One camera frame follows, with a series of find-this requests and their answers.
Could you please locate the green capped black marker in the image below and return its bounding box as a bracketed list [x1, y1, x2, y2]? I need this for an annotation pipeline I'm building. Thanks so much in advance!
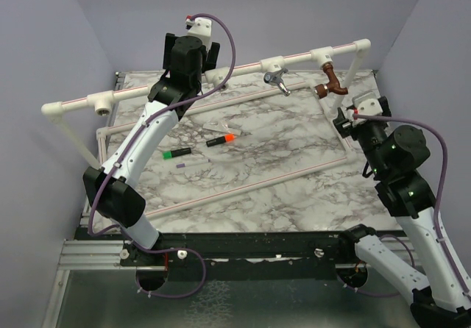
[162, 147, 191, 160]

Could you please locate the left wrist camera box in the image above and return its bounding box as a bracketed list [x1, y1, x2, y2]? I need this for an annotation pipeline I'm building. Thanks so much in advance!
[185, 15, 212, 50]

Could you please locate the brown faucet chrome knob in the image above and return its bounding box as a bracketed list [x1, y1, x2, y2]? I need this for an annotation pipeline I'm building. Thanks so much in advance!
[314, 63, 348, 99]

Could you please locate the purple capped white pen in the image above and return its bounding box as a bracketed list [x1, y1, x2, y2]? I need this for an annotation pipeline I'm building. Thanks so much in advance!
[176, 160, 210, 168]

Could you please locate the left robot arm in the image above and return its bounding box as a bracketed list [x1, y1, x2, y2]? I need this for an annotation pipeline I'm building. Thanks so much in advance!
[83, 32, 220, 265]

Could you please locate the grey chrome lever faucet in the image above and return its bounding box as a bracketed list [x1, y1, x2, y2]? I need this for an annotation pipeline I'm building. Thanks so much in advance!
[263, 68, 291, 96]

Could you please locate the orange capped black marker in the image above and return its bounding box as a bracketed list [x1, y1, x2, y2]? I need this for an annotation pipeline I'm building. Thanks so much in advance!
[205, 134, 235, 147]

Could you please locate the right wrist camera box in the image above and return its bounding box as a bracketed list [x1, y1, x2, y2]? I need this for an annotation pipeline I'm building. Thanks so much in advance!
[347, 92, 383, 126]

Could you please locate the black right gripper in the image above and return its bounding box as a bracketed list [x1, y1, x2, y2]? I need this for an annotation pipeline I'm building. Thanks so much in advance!
[333, 95, 391, 177]

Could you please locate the white PVC pipe frame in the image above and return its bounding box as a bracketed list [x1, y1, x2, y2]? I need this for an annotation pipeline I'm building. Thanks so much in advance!
[41, 39, 371, 220]

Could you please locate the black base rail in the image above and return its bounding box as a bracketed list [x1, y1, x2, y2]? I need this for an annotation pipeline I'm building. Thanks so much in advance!
[88, 231, 366, 290]

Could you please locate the clear plastic bag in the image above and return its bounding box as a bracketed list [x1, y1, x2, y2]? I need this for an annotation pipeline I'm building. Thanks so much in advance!
[202, 121, 241, 136]

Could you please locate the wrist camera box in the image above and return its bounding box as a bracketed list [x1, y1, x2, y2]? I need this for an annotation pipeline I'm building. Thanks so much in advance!
[185, 15, 212, 50]
[347, 92, 383, 126]

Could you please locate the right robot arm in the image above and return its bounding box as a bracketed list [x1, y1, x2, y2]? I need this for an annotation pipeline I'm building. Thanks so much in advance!
[333, 93, 470, 327]

